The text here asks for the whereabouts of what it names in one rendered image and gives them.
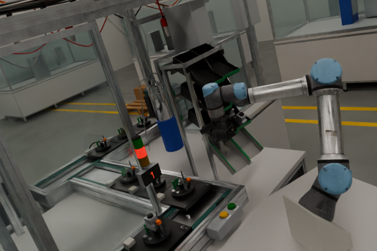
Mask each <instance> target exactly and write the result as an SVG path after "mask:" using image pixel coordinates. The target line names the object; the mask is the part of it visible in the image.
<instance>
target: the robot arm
mask: <svg viewBox="0 0 377 251"><path fill-rule="evenodd" d="M341 76H342V67H341V65H340V64H339V63H338V62H337V61H336V60H334V59H331V58H323V59H320V60H318V61H316V62H315V63H314V64H313V66H312V67H311V71H310V74H309V75H304V76H303V78H299V79H295V80H290V81H284V82H279V83H273V84H270V85H264V86H258V87H253V88H249V89H246V86H245V84H244V83H243V82H241V83H234V84H231V85H226V86H218V84H217V83H209V84H206V85H204V86H203V88H202V90H203V95H204V96H203V97H204V99H205V103H206V107H207V110H208V114H209V117H210V120H211V122H210V123H209V124H207V125H204V126H203V127H202V128H201V130H200V133H201V134H204V133H207V132H208V131H209V130H210V129H211V128H213V127H214V126H215V127H214V128H213V133H212V134H213V141H214V144H215V146H216V148H217V149H218V150H219V151H220V152H221V153H222V154H223V155H225V156H226V155H227V151H229V149H230V148H232V147H233V144H232V143H230V142H229V140H230V139H231V138H232V137H233V136H234V135H236V133H235V129H234V126H233V125H229V124H228V120H227V119H228V118H229V116H228V115H225V112H224V107H223V103H226V102H229V101H231V102H233V104H234V105H235V106H237V107H244V106H246V105H247V104H254V103H260V102H263V101H270V100H276V99H282V98H285V97H292V96H298V95H304V94H306V95H307V96H311V95H314V96H316V101H317V109H318V123H319V138H320V153H321V155H320V157H319V158H318V159H317V162H318V175H317V177H316V179H315V181H314V183H313V185H312V186H311V188H310V190H309V191H308V192H307V193H305V194H304V195H303V196H302V197H301V198H300V200H299V202H298V203H299V204H300V205H301V206H303V207H304V208H306V209H307V210H309V211H311V212H312V213H314V214H316V215H318V216H320V217H321V218H323V219H325V220H327V221H330V222H332V221H333V219H334V214H335V206H336V203H337V201H338V199H339V198H340V196H341V194H343V193H345V192H347V191H348V190H349V189H350V187H351V185H352V171H351V169H350V164H349V159H348V158H347V157H346V156H345V155H344V148H343V136H342V123H341V111H340V104H339V95H340V93H341V92H342V91H343V90H342V77H341Z"/></svg>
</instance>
